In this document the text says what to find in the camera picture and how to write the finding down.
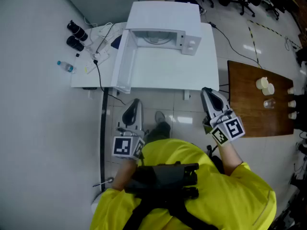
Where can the black chest-mounted device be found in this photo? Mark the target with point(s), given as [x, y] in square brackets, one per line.
[163, 178]

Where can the white table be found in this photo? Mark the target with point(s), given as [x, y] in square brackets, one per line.
[172, 73]

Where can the white power strip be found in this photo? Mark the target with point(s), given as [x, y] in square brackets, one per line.
[97, 62]

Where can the person's right forearm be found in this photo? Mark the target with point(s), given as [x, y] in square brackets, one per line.
[229, 158]

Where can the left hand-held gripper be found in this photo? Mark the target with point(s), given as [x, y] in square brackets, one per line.
[124, 146]

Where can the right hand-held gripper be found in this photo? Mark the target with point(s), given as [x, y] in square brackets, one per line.
[230, 128]

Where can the clear water bottle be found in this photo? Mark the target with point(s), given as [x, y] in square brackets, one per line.
[67, 67]

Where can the person's yellow jacket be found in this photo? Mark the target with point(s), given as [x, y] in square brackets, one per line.
[220, 200]

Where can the person's grey shoe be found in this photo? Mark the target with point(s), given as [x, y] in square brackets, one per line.
[160, 117]

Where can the white microwave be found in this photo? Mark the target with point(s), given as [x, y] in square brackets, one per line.
[163, 15]

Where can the person's dark trouser leg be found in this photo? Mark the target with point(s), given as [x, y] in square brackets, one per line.
[159, 130]

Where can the person's left forearm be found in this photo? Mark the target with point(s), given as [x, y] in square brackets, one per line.
[123, 174]

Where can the black cylinder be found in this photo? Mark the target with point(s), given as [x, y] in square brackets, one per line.
[77, 30]
[74, 43]

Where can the dark blue pad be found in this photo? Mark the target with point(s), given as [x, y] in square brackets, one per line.
[117, 42]

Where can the brown wooden table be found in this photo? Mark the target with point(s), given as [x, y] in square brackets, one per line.
[251, 118]

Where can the white cup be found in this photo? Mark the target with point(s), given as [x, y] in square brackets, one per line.
[269, 90]
[261, 83]

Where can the black stool base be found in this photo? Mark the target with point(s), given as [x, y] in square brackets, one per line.
[217, 162]

